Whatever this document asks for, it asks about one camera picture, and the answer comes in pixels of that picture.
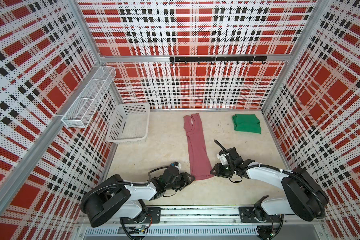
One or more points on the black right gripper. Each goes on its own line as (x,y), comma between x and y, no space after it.
(218,171)

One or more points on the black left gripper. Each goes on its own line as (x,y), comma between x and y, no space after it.
(185,180)

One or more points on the pink tank top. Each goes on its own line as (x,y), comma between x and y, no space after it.
(199,162)

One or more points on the green tank top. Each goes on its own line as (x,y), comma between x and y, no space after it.
(246,123)

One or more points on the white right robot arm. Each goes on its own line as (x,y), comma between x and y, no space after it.
(303,196)

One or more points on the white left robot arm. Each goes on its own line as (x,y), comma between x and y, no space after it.
(116,197)

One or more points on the white plastic laundry basket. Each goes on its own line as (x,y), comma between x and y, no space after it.
(129,124)

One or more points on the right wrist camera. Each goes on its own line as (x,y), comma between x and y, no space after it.
(232,157)

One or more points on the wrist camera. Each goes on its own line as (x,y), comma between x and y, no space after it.
(177,165)
(232,157)

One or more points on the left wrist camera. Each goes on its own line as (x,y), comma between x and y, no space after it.
(177,165)

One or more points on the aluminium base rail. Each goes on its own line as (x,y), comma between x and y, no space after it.
(205,215)

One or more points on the white wire wall shelf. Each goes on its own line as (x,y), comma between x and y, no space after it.
(84,107)

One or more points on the black wall hook rail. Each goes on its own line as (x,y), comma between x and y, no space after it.
(249,59)

